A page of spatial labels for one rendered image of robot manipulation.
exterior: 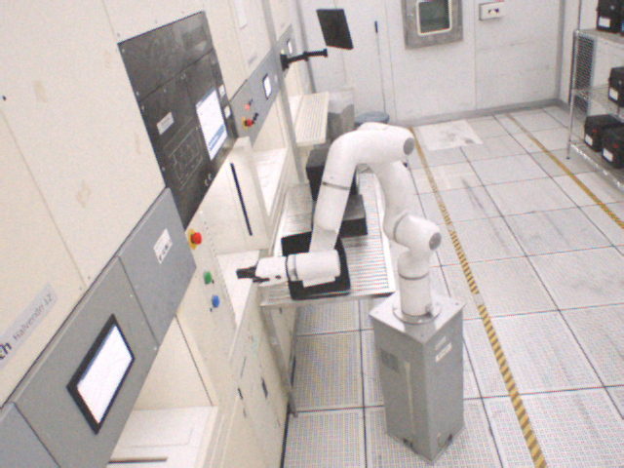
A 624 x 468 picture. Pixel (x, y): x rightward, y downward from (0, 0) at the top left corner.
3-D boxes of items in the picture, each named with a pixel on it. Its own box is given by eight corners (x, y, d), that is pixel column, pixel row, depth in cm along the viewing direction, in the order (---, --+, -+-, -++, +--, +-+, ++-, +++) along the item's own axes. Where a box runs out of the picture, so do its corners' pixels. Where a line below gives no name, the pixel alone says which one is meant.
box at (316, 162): (359, 201, 286) (353, 161, 273) (312, 206, 291) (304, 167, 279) (360, 180, 310) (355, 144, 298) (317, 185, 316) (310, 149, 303)
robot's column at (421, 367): (467, 426, 227) (466, 303, 190) (431, 466, 213) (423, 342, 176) (420, 398, 247) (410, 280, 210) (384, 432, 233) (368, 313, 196)
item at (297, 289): (291, 299, 213) (283, 268, 205) (287, 266, 237) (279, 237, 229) (352, 287, 213) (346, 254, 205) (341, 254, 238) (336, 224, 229)
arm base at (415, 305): (449, 304, 191) (448, 266, 182) (420, 331, 182) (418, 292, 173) (411, 289, 205) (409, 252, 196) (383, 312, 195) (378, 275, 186)
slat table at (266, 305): (408, 409, 242) (396, 291, 205) (292, 417, 251) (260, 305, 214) (387, 266, 354) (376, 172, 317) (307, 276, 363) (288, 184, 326)
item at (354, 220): (368, 234, 250) (365, 213, 244) (312, 242, 254) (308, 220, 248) (365, 209, 275) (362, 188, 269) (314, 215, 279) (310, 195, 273)
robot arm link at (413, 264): (412, 258, 191) (408, 206, 180) (449, 275, 177) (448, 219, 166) (391, 272, 186) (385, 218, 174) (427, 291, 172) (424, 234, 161)
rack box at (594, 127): (579, 142, 440) (582, 115, 427) (610, 138, 435) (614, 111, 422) (592, 154, 414) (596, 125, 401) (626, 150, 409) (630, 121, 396)
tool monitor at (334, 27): (356, 63, 327) (348, 7, 309) (280, 76, 334) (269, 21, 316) (354, 54, 361) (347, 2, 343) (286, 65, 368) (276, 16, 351)
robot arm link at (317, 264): (298, 251, 158) (294, 257, 149) (337, 246, 156) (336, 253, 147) (302, 275, 160) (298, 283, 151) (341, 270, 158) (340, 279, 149)
